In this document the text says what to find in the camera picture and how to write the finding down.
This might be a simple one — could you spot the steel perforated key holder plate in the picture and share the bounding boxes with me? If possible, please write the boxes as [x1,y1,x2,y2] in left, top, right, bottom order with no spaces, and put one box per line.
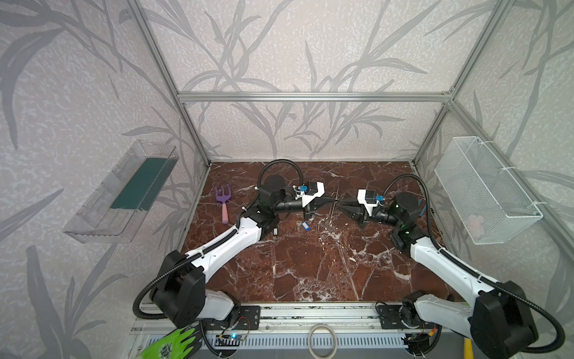
[327,198,337,227]

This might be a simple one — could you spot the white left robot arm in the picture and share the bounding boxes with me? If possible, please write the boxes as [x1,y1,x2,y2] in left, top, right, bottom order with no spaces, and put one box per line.
[149,175,336,328]

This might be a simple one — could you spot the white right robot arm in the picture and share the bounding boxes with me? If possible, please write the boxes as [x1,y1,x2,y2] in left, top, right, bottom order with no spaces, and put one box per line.
[338,189,539,358]

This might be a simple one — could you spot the purple pink garden fork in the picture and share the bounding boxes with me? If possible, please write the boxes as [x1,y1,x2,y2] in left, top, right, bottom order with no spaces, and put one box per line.
[215,185,232,224]

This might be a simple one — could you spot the green black work glove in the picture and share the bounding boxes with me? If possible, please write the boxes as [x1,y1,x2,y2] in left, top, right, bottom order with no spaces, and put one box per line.
[137,325,203,359]

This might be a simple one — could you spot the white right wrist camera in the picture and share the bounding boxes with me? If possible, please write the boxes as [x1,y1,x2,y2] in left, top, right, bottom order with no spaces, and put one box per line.
[357,189,385,216]

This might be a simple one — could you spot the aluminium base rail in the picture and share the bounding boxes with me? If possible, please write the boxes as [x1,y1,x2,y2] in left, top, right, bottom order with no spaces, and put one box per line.
[129,301,472,359]

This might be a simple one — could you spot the white wire mesh basket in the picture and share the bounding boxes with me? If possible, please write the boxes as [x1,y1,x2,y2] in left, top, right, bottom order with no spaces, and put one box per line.
[435,136,544,245]

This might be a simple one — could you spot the grey cable loop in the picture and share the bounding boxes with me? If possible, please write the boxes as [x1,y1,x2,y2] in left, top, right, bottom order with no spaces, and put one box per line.
[308,323,339,359]

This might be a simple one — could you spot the clear plastic wall shelf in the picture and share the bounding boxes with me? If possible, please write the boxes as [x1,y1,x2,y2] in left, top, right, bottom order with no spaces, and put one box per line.
[64,140,179,244]

